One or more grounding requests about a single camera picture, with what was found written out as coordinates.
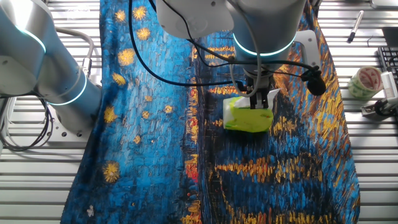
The white camera on stand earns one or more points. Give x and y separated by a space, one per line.
390 88

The black and white marker pen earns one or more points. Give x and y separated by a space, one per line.
355 27

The black computer keyboard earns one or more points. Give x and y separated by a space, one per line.
388 57

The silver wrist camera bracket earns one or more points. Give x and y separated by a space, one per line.
308 43

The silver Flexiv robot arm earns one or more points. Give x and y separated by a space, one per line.
270 21

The white paper napkin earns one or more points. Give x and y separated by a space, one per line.
241 102

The black rectangular object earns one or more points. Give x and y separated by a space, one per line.
391 37

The green tissue pack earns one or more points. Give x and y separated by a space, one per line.
248 121

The grey laptop edge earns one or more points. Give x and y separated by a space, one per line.
385 3

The starry night painted tablecloth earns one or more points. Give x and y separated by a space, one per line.
149 140

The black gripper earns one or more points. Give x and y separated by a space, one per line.
264 85

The metal camera stand bracket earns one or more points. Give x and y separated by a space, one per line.
370 112

